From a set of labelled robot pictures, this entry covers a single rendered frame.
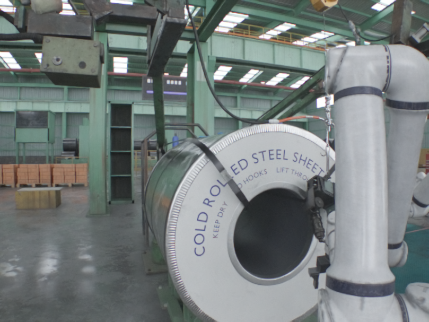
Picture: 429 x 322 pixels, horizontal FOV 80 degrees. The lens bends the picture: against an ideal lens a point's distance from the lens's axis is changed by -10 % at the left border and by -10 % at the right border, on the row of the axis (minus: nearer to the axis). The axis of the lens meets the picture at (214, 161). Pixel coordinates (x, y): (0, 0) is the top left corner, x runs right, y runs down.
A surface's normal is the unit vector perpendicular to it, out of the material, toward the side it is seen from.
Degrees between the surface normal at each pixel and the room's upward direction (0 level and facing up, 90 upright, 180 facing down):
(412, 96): 112
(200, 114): 90
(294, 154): 90
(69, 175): 90
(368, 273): 51
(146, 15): 90
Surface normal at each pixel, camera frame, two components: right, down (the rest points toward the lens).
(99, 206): 0.32, 0.02
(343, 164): -0.92, -0.11
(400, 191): -0.37, 0.38
